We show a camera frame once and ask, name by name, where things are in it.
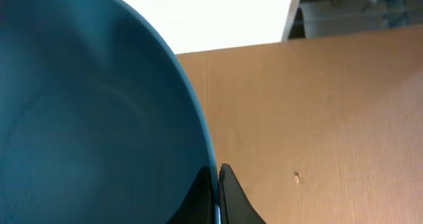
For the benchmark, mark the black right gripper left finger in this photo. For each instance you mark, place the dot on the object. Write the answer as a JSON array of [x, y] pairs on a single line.
[[196, 207]]

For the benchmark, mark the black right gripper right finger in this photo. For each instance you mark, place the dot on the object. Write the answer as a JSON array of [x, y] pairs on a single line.
[[235, 207]]

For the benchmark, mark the dark blue plate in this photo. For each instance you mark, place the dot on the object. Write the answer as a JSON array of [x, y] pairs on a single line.
[[99, 121]]

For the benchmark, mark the brown cardboard panel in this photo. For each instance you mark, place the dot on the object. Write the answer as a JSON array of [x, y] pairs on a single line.
[[327, 130]]

